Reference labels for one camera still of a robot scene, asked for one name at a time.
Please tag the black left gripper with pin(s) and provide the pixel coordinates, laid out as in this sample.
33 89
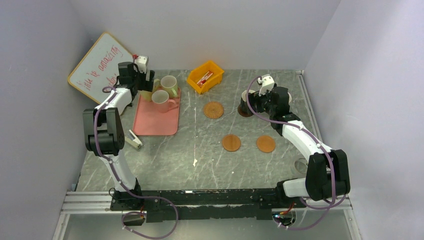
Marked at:
147 85

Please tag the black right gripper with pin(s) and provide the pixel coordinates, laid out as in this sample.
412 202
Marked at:
257 99

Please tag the pink mug white inside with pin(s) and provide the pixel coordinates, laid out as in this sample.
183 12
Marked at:
290 96

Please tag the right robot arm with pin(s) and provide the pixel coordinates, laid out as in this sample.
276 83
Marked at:
327 174

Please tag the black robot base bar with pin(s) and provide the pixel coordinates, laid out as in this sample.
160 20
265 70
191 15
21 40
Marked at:
168 205

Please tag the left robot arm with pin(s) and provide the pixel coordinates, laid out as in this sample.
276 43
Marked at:
104 133

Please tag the dark brown wooden coaster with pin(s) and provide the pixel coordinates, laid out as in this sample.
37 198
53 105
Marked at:
243 114

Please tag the orange patterned coaster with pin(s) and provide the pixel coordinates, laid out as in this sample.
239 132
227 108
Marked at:
265 144

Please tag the light wooden round coaster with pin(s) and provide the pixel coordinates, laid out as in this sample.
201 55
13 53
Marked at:
231 142

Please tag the woven rattan coaster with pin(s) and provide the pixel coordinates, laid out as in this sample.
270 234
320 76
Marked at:
213 110

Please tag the pink plastic tray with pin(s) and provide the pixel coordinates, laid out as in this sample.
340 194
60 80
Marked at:
149 122

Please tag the yellow plastic bin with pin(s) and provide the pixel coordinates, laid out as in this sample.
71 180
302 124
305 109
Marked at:
200 71

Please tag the red white marker pens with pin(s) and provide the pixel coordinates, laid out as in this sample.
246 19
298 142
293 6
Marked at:
202 81

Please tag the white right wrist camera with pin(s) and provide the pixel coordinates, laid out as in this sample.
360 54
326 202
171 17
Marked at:
266 83

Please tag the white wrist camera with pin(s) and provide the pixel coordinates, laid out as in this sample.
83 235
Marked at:
142 62
266 83

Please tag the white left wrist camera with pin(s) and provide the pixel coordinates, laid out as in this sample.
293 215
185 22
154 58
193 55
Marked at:
142 62

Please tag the whiteboard with yellow frame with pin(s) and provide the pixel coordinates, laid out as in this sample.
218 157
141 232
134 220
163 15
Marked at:
99 67

